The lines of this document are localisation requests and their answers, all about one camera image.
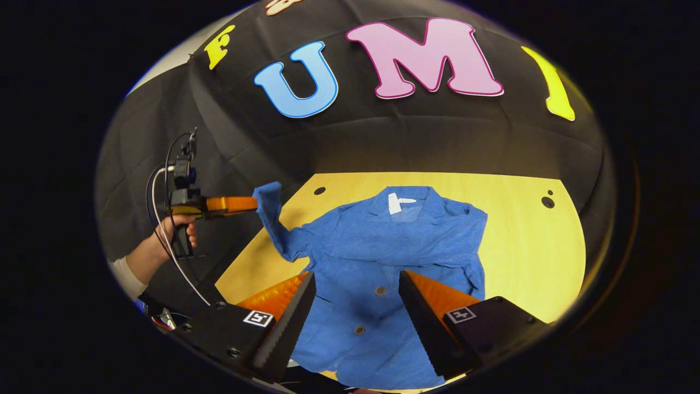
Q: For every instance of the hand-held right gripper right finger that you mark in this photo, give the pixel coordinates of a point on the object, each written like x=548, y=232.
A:
x=424, y=328

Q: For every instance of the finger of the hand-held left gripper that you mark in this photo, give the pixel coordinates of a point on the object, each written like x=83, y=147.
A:
x=232, y=204

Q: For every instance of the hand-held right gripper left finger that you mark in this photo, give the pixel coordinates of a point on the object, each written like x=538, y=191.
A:
x=290, y=328

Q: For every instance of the blue button shirt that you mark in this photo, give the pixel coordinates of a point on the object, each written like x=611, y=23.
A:
x=372, y=246

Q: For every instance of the black backdrop cloth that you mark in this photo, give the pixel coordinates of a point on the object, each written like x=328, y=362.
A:
x=383, y=137

